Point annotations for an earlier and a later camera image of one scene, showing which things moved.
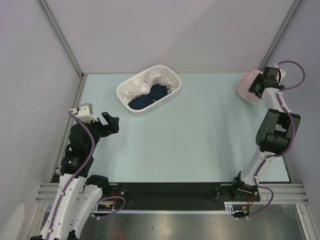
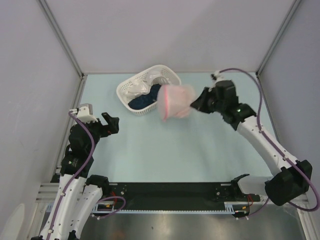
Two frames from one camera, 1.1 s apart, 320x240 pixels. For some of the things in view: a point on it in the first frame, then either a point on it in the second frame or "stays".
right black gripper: (253, 87) to (200, 103)
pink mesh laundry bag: (244, 85) to (174, 101)
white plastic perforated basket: (151, 89) stays
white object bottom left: (11, 229) stays
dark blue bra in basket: (156, 92) stays
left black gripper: (112, 127) stays
